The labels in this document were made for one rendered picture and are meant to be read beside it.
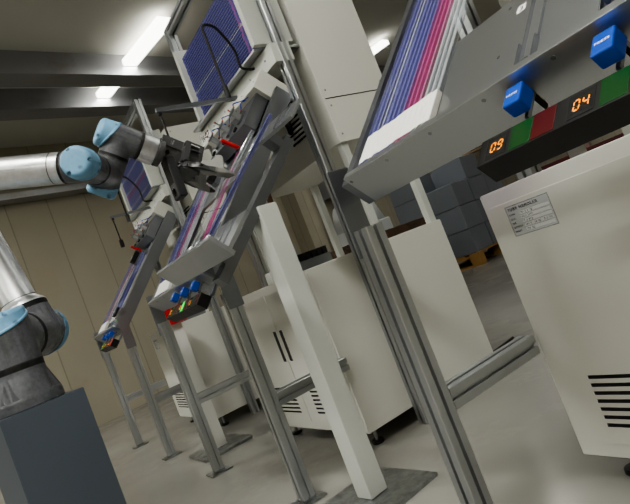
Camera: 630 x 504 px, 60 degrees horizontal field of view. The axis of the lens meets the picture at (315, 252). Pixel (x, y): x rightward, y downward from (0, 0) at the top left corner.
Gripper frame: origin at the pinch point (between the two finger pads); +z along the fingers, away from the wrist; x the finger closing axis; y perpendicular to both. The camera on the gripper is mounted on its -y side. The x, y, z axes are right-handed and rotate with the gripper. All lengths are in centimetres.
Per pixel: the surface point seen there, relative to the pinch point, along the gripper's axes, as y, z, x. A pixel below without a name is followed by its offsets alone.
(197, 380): -39, 47, 116
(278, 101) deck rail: 43.0, 17.3, 9.6
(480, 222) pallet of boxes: 221, 423, 267
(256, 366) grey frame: -46, 23, 10
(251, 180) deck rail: 11.5, 13.0, 11.5
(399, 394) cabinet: -45, 77, 10
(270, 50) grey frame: 58, 10, 6
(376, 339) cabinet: -29, 66, 10
